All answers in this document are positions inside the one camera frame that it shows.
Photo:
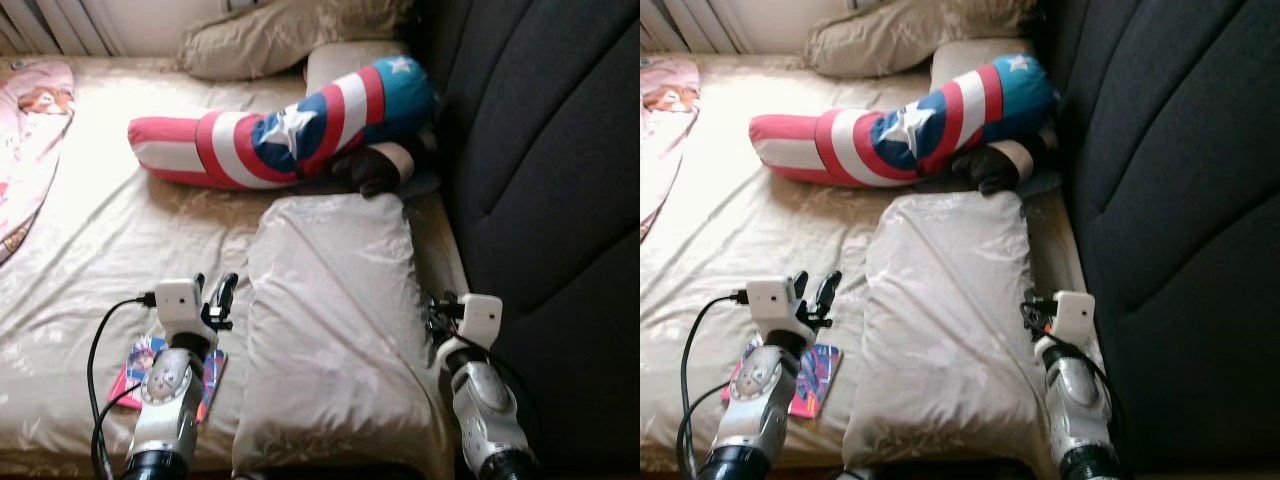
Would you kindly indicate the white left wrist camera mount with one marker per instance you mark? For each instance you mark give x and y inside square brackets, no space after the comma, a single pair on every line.
[178,305]
[770,302]

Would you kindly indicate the pink cartoon print blanket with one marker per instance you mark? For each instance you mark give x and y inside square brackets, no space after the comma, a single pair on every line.
[30,130]
[665,130]

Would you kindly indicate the large beige satin pillow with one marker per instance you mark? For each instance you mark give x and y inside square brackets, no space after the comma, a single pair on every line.
[940,320]
[330,320]

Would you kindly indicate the bed with beige floral sheet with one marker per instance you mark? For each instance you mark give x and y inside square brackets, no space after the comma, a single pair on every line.
[760,240]
[130,240]

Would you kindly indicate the dark grey padded headboard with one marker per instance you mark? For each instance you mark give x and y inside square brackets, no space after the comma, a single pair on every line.
[540,200]
[1170,200]

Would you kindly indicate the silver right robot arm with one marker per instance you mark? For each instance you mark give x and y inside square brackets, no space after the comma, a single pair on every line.
[1075,400]
[480,400]

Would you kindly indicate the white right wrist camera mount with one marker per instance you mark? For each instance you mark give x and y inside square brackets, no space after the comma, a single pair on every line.
[1075,315]
[480,318]

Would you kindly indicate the crumpled beige pillow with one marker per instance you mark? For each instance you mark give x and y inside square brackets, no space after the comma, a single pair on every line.
[900,35]
[280,35]

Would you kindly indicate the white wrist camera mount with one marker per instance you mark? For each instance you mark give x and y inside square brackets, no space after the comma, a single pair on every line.
[480,318]
[178,305]
[1075,315]
[770,302]

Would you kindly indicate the dark brown plush toy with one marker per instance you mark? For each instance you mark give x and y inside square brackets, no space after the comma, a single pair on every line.
[990,168]
[370,170]

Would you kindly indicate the colourful comic book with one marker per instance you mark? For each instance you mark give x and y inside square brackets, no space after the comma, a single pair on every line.
[130,372]
[822,380]

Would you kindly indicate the red white blue shield pillow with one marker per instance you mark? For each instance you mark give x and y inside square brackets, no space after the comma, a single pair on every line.
[230,150]
[850,145]

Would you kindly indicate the small plain beige cushion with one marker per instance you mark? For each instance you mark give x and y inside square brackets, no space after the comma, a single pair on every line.
[960,65]
[340,65]

